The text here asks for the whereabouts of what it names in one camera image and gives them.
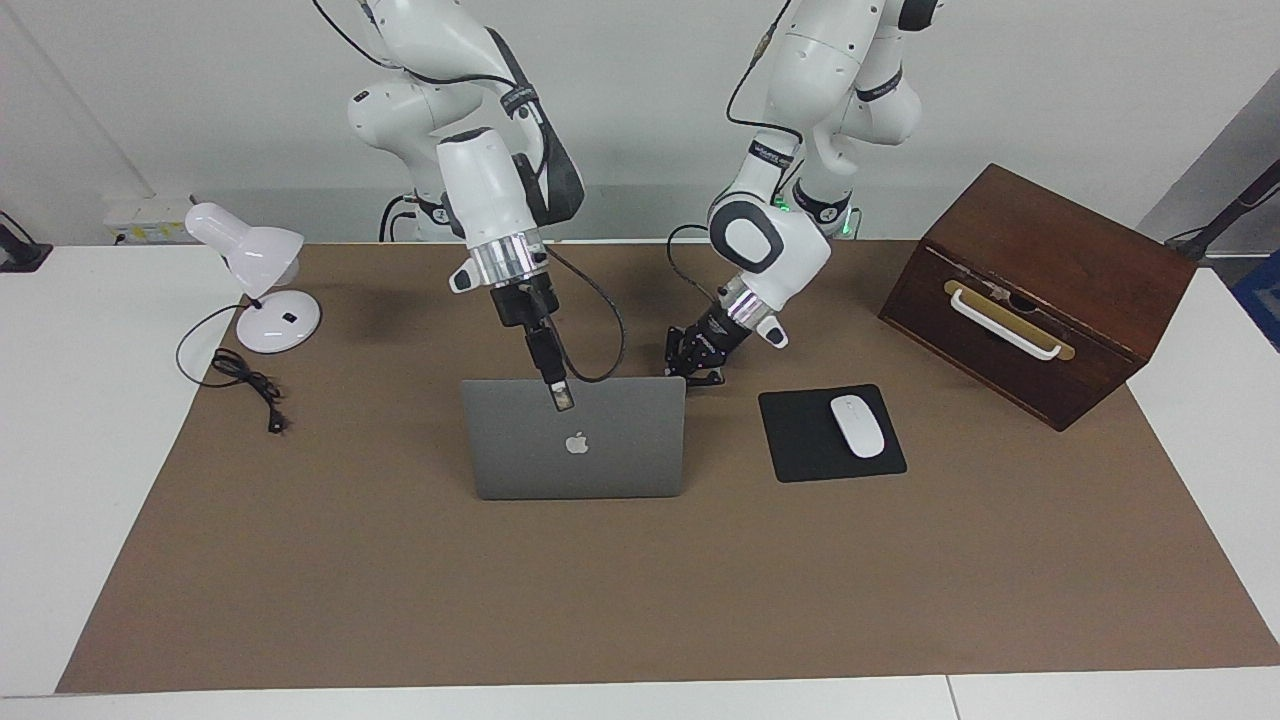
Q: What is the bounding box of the white desk lamp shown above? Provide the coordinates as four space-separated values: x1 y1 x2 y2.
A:
184 203 323 355

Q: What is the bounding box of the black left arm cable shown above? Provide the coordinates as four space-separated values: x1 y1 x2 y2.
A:
666 0 803 303

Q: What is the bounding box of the black tripod stand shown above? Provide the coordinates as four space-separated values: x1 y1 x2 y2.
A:
1165 158 1280 263

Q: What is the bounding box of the brass handle plate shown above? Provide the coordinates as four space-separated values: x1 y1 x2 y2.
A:
943 279 1077 362

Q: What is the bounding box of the white box handle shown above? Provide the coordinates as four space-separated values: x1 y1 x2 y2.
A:
948 288 1063 361

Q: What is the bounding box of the black clamp mount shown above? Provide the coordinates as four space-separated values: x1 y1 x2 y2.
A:
0 212 53 273

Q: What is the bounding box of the black mouse pad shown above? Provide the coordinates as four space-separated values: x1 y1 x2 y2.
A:
758 384 908 484

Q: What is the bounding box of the white computer mouse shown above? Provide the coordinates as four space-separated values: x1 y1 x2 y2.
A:
830 395 887 459

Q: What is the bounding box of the black lamp power cable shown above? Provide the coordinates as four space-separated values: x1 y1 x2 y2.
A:
176 303 290 436

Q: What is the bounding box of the blue crate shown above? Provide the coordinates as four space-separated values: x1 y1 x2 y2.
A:
1232 250 1280 351

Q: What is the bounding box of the silver grey laptop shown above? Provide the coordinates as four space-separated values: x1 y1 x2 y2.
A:
461 376 689 501

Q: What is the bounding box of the white wall power strip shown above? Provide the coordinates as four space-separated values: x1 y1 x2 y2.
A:
103 195 196 246

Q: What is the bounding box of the brown table mat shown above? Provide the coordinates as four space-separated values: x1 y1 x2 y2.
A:
55 240 1280 694

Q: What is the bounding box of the dark brown wooden box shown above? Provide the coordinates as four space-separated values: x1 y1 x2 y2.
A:
878 163 1199 432

